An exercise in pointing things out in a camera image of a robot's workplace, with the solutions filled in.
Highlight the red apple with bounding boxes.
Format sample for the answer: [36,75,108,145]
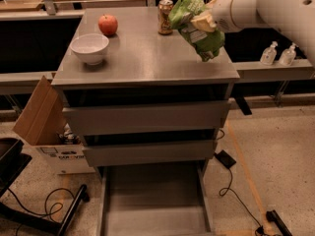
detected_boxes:
[98,15,118,36]

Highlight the green rice chip bag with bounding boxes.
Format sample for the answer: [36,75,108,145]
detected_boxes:
[168,0,225,62]

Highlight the middle grey drawer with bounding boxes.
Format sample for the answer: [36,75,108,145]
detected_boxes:
[83,140,217,167]

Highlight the left sanitizer pump bottle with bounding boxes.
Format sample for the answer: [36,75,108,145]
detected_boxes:
[260,41,278,65]

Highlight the top grey drawer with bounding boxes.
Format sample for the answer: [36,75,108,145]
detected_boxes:
[63,100,230,135]

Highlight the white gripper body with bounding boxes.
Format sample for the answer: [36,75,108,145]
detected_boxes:
[212,0,246,32]

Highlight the black adapter cable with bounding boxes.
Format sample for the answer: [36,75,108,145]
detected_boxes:
[218,167,266,236]

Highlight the open bottom grey drawer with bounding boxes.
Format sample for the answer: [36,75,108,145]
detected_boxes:
[96,162,215,236]

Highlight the cardboard box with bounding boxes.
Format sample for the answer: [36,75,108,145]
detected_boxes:
[13,77,95,174]

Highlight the black metal stand base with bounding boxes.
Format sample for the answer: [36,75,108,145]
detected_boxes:
[0,138,90,236]

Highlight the grey drawer cabinet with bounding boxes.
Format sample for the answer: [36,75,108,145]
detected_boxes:
[52,7,239,173]

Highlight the right sanitizer pump bottle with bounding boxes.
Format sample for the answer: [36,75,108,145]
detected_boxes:
[279,43,296,66]

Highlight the black power adapter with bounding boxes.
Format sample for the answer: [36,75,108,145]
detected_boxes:
[215,150,236,169]

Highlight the patterned drink can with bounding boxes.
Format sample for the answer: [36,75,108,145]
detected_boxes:
[157,0,173,34]

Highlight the black bar on right floor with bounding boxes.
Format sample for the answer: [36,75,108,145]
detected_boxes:
[266,210,292,236]

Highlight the white ceramic bowl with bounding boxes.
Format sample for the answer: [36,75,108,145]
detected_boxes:
[70,33,109,65]

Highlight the grey metal rail shelf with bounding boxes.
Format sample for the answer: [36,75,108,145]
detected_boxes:
[0,7,315,94]

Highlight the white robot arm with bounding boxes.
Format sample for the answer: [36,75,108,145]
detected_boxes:
[201,0,315,66]

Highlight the sanitizer pump bottle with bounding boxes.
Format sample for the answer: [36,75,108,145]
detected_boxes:
[279,43,296,66]
[260,41,278,65]

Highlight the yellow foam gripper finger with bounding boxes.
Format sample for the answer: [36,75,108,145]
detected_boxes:
[206,0,218,8]
[191,10,217,32]

